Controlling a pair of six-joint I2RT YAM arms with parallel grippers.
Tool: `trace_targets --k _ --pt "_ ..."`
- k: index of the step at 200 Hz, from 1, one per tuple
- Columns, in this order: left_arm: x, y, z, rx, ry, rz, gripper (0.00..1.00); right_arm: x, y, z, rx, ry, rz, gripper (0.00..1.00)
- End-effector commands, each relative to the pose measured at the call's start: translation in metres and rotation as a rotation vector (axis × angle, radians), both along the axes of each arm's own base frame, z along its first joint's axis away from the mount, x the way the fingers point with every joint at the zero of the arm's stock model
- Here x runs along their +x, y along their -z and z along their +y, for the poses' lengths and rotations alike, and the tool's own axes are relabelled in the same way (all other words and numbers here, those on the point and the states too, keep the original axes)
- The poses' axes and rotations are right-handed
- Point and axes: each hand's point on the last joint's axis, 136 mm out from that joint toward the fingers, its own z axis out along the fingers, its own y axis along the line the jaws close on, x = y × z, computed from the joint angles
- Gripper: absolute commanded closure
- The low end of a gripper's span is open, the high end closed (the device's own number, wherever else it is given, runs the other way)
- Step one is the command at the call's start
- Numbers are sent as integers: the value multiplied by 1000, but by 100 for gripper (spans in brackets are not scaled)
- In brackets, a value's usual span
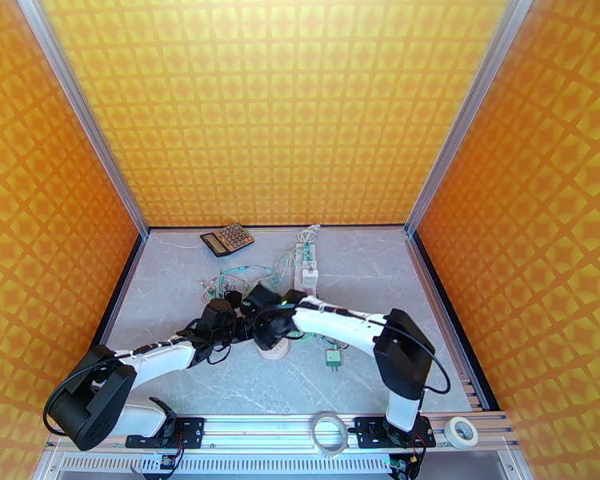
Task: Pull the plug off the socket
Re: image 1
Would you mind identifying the round beige socket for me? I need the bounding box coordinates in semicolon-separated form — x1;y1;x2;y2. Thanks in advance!
257;338;291;364

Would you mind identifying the white adapter plug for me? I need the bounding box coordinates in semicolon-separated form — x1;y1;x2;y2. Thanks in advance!
299;262;321;290

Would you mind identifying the long white power strip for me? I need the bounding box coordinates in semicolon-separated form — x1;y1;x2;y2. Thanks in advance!
294;242;322;297

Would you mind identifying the dark desk calculator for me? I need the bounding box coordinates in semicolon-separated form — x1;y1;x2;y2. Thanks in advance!
199;222;256;258

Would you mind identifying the slotted vent panel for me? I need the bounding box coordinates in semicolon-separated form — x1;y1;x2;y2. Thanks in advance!
59;453;396;474

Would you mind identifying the white tape roll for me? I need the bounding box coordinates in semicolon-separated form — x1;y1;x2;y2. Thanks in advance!
443;417;480;450

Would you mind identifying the aluminium front rail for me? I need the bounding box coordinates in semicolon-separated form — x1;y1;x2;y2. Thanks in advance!
45;412;521;452

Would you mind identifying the clear tape ring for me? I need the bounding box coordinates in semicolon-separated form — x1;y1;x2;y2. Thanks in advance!
311;411;350;458

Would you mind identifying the white power strip cord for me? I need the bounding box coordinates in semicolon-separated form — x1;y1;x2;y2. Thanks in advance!
294;223;323;247

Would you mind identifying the small wired controller board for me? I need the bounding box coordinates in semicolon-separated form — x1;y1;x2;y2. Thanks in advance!
139;450;183;480
386;450;427;480

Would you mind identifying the aluminium frame post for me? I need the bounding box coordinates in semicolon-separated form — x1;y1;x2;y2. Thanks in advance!
12;0;150;241
405;0;537;237

